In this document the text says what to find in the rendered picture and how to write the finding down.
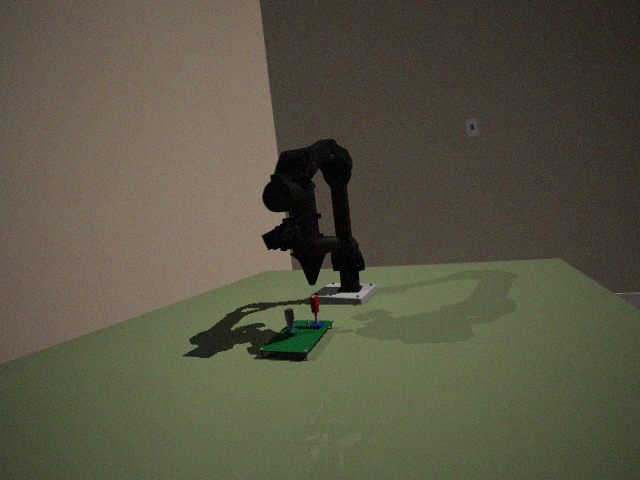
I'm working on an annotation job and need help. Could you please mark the green circuit board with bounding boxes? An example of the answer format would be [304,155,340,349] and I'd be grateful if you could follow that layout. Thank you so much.
[258,295,334,361]

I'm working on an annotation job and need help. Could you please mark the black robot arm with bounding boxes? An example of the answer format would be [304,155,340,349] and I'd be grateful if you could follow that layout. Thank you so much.
[261,138,365,293]

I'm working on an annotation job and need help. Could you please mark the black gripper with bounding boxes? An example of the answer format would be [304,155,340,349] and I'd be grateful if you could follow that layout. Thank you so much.
[280,209,341,286]

